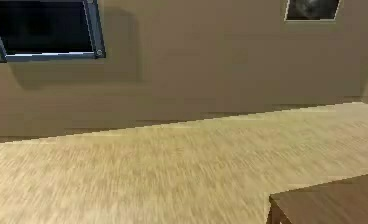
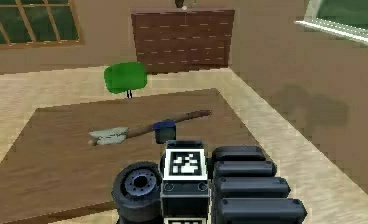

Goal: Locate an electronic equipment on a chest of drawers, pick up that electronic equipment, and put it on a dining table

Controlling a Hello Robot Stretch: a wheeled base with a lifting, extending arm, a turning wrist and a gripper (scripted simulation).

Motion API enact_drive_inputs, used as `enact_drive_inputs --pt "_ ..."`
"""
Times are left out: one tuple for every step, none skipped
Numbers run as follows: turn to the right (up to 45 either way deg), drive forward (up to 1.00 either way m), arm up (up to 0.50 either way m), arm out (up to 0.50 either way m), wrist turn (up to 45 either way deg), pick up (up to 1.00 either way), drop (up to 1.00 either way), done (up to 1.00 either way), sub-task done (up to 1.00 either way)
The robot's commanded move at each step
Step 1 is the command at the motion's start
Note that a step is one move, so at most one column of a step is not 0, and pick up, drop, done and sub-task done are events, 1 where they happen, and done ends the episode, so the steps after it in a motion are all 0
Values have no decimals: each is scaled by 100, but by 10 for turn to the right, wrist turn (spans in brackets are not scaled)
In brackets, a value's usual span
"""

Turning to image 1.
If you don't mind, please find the black wall television set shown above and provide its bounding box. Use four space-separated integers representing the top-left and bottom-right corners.
0 0 107 64

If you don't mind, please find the dark framed wall picture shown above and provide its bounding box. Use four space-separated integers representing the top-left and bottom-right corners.
284 0 342 23

